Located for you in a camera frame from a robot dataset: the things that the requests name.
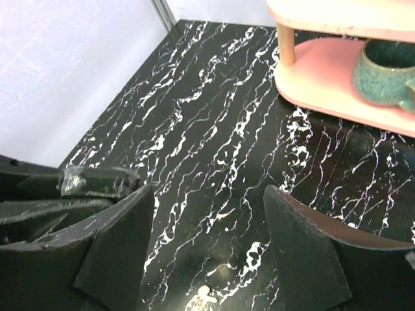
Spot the aluminium frame post left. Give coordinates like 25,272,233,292
150,0,176,32

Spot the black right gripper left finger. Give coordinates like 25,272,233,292
1,185,154,310

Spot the pink three-tier shelf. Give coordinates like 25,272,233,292
267,1,414,137

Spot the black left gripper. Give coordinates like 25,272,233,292
1,155,113,243

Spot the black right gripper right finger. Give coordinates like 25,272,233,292
263,185,414,310

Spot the teal glazed ceramic mug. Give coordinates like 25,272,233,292
351,39,414,113

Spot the white earbud on table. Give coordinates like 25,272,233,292
185,285,219,311

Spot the black earbud charging case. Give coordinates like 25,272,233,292
56,166,141,199

